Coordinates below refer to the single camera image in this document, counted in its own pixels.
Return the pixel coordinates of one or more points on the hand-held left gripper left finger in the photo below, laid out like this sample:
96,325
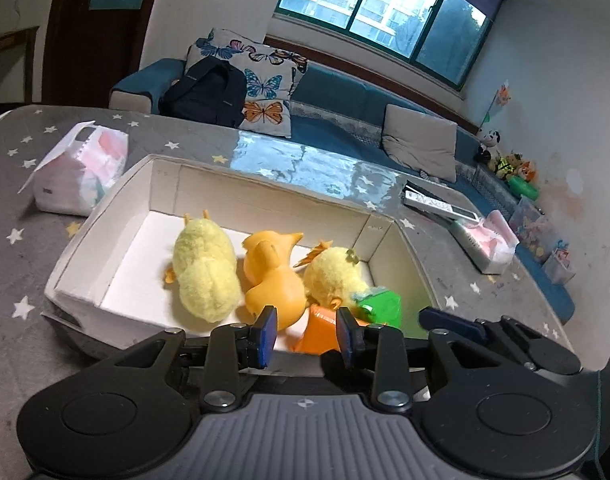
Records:
267,334

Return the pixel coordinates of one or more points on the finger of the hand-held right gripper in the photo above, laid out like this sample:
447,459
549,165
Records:
331,362
450,322

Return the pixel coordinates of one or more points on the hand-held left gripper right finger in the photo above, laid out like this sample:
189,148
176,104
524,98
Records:
346,338

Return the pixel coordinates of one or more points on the orange plastic toy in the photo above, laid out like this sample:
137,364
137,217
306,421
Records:
320,332

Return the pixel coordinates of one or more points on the green plastic toy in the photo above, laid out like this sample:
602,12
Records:
382,307

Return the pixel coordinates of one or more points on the orange rubber duck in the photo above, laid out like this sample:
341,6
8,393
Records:
270,280

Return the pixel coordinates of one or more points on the yellow plush chick orange crest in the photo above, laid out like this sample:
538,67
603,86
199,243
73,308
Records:
330,275

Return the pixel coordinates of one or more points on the yellow plush duck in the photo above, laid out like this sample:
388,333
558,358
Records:
205,270

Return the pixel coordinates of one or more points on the white cardboard box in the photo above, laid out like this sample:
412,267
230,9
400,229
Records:
135,270

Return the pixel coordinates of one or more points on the small pink tissue pack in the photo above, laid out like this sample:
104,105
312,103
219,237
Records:
485,245

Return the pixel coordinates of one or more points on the white remote control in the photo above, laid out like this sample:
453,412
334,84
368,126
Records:
430,202

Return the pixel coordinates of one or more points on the large clear toy bin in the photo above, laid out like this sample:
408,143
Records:
530,230

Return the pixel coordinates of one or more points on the small clear toy bin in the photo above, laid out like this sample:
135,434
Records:
560,262

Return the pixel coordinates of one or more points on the black remote control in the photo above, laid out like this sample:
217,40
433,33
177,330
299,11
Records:
425,187

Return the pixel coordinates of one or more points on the green bottle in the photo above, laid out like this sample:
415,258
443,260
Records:
524,187

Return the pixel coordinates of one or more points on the brown plush toy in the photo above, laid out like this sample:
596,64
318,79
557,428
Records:
510,164

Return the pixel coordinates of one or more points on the orange plush toy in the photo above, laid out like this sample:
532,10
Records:
527,170

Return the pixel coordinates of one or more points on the panda plush toy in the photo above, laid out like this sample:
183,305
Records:
489,146

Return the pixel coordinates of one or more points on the beige cushion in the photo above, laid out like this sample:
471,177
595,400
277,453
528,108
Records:
420,140

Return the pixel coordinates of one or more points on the blue sofa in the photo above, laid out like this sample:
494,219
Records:
335,90

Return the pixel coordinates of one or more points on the butterfly print pillow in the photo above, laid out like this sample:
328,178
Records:
265,85

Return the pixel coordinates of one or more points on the black backpack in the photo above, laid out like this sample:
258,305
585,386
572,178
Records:
205,90

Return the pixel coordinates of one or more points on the large pink tissue pack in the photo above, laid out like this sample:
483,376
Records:
70,175

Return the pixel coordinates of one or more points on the grey star print tablecloth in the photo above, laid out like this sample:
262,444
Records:
15,270

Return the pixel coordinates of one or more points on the green framed window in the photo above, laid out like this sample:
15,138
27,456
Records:
385,10

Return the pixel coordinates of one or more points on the dark wooden door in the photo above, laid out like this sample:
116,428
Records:
75,50

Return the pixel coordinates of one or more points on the paper wall decoration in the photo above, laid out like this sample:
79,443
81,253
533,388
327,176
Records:
500,100

